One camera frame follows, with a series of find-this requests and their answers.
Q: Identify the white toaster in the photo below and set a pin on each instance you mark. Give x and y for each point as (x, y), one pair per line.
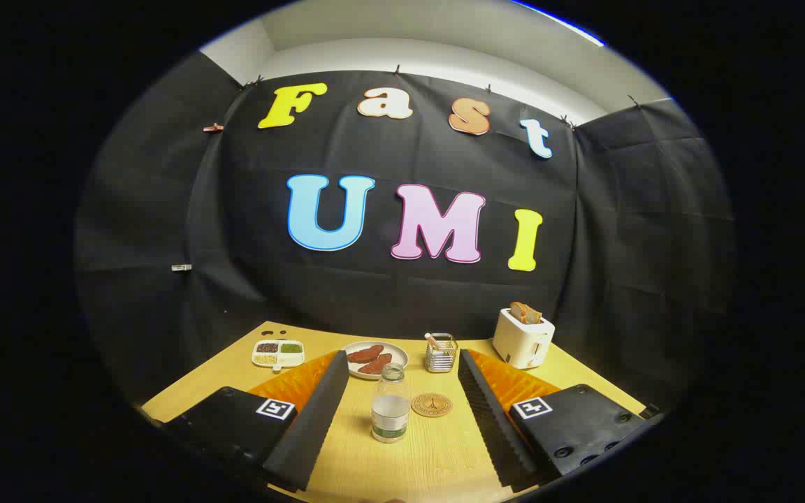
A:
(520, 342)

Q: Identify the toasted bread slice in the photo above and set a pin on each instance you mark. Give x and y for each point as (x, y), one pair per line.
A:
(534, 316)
(517, 311)

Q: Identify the wooden table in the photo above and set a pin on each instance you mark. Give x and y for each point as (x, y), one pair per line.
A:
(423, 461)

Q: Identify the round cork coaster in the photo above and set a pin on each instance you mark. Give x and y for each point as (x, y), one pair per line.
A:
(432, 405)

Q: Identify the white divided condiment tray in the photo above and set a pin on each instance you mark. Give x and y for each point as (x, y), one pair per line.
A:
(278, 353)

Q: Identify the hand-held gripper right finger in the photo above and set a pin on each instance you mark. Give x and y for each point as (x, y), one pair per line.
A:
(490, 419)

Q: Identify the brown meat patty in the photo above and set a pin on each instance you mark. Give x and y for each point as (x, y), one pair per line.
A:
(376, 364)
(364, 353)

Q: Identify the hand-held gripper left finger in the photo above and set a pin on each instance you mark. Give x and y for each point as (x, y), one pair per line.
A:
(315, 419)

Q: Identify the clear plastic juice bottle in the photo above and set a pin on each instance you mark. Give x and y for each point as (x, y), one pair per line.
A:
(390, 416)

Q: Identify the white round plate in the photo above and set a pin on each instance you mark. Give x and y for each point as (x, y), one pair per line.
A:
(397, 349)

